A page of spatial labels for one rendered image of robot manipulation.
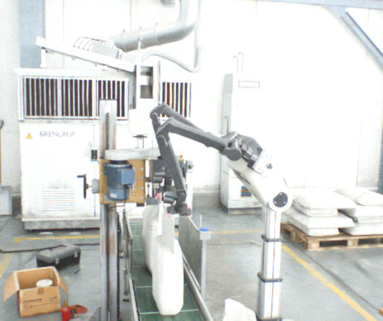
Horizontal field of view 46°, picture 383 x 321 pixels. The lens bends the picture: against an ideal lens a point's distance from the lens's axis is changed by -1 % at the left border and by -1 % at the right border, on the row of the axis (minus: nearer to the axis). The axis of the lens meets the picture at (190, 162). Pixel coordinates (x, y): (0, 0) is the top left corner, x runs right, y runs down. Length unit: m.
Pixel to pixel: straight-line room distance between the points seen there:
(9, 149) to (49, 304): 3.79
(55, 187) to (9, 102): 1.83
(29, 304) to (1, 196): 3.47
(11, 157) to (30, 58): 1.56
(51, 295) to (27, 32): 4.02
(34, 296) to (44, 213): 2.31
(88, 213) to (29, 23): 2.75
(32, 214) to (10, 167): 1.45
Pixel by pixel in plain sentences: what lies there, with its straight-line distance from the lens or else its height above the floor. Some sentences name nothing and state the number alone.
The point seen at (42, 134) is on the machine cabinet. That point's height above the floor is 1.29.
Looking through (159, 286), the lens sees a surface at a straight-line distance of 3.03.
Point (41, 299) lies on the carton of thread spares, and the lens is 4.02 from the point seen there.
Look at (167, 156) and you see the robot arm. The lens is 2.42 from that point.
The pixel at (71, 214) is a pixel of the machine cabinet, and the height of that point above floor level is 0.25.
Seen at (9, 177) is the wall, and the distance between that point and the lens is 7.46.
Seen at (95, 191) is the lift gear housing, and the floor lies 1.11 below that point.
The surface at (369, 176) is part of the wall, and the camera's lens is 8.71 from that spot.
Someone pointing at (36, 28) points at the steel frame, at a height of 2.69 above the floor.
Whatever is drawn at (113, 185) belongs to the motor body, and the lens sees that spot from 3.07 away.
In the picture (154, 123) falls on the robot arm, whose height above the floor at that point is 1.62.
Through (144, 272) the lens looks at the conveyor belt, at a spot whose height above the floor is 0.38.
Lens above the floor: 1.78
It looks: 8 degrees down
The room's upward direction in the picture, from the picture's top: 1 degrees clockwise
